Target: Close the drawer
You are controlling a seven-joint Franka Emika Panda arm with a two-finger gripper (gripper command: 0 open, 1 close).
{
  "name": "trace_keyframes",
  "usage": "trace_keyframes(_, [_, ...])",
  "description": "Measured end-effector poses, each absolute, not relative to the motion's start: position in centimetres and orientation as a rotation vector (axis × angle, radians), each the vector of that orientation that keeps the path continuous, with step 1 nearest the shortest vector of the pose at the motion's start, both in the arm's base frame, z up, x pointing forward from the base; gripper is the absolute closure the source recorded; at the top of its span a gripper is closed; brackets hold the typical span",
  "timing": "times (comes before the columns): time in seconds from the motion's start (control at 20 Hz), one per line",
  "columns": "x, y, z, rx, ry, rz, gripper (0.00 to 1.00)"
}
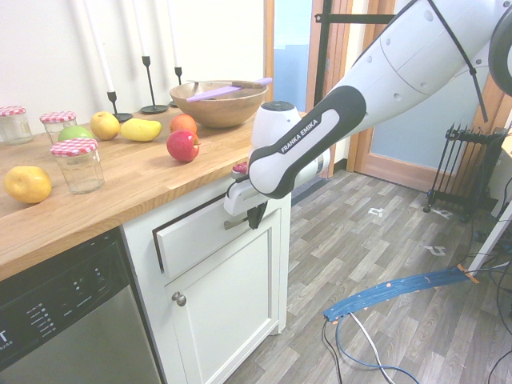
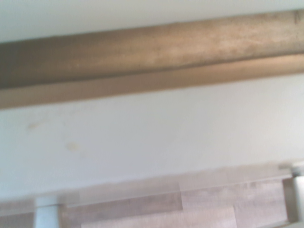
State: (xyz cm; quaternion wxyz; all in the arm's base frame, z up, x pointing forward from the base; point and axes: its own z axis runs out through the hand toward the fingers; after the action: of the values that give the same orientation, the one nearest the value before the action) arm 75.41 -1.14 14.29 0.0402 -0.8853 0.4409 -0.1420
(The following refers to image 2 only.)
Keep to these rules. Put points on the large wooden drawer white front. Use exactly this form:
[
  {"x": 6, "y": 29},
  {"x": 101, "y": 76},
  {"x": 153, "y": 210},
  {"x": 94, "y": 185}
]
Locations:
[{"x": 152, "y": 133}]

